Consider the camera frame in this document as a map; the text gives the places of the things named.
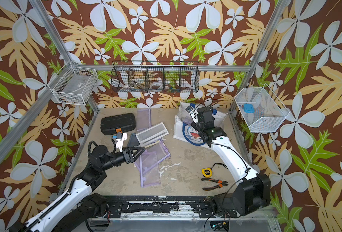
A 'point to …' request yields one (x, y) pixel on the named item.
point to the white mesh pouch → (151, 134)
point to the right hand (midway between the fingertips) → (202, 115)
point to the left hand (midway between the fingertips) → (143, 147)
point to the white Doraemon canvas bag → (185, 131)
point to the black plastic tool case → (119, 123)
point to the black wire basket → (155, 77)
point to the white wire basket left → (75, 86)
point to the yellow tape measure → (206, 172)
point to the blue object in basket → (249, 108)
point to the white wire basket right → (261, 109)
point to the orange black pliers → (220, 183)
